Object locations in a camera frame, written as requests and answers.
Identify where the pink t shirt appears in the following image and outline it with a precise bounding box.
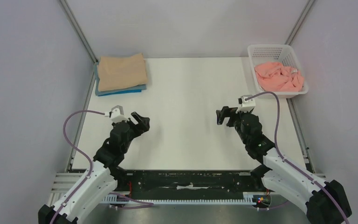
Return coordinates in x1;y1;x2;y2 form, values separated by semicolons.
254;62;305;92

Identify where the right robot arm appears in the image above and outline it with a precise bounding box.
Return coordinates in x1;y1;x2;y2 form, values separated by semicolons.
216;106;352;224

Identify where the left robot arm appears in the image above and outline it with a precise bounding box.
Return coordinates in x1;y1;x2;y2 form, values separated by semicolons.
38;109;150;224

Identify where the folded blue t shirt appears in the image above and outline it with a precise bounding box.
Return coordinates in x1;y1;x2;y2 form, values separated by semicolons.
94;62;147;97

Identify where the folded beige t shirt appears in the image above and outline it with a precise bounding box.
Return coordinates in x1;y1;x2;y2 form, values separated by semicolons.
97;53;148;91

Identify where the white plastic basket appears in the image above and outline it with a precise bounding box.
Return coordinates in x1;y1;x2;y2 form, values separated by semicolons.
248;44;309;98

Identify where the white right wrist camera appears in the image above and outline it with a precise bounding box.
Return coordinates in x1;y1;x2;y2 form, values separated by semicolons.
236;95;255;113

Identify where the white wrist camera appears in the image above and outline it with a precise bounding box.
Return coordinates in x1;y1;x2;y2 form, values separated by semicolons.
104;105;129;124
236;95;255;113

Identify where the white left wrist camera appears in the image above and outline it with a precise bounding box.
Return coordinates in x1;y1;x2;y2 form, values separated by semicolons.
104;105;129;124

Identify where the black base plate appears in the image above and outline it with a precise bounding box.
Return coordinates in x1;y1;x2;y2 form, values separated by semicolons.
116;169;267;200

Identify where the white slotted cable duct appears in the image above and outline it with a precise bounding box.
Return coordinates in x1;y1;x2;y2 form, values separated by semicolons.
101;194;256;206

